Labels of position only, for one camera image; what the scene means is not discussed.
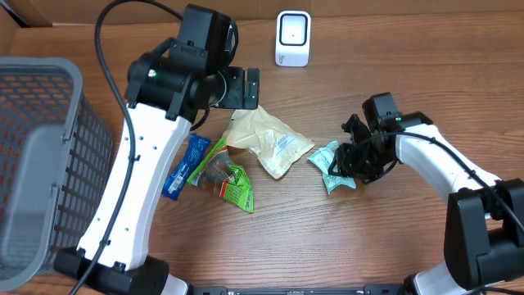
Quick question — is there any beige snack bag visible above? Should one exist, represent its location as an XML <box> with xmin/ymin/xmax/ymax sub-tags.
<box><xmin>223</xmin><ymin>106</ymin><xmax>314</xmax><ymax>179</ymax></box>

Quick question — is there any cardboard box wall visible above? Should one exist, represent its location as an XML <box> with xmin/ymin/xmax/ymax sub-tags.
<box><xmin>6</xmin><ymin>0</ymin><xmax>523</xmax><ymax>26</ymax></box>

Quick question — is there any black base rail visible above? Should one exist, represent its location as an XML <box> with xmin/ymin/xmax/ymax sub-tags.
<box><xmin>187</xmin><ymin>284</ymin><xmax>410</xmax><ymax>295</ymax></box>

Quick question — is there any green snack bag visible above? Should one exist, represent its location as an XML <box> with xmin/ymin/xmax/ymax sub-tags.
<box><xmin>187</xmin><ymin>138</ymin><xmax>255</xmax><ymax>213</ymax></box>

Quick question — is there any blue snack bar wrapper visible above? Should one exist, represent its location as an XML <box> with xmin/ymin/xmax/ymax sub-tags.
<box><xmin>161</xmin><ymin>133</ymin><xmax>211</xmax><ymax>201</ymax></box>

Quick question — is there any white barcode scanner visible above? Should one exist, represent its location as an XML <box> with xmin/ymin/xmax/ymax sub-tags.
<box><xmin>275</xmin><ymin>10</ymin><xmax>311</xmax><ymax>67</ymax></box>

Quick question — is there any grey plastic shopping basket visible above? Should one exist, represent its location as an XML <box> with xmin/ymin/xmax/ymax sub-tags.
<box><xmin>1</xmin><ymin>57</ymin><xmax>114</xmax><ymax>292</ymax></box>

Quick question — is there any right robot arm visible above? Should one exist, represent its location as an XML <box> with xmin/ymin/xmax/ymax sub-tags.
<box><xmin>328</xmin><ymin>93</ymin><xmax>523</xmax><ymax>294</ymax></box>

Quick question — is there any teal snack packet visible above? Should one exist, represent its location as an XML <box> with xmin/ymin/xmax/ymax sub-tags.
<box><xmin>308</xmin><ymin>141</ymin><xmax>356</xmax><ymax>194</ymax></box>

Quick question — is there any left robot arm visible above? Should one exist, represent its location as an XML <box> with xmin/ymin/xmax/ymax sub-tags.
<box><xmin>54</xmin><ymin>4</ymin><xmax>260</xmax><ymax>295</ymax></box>

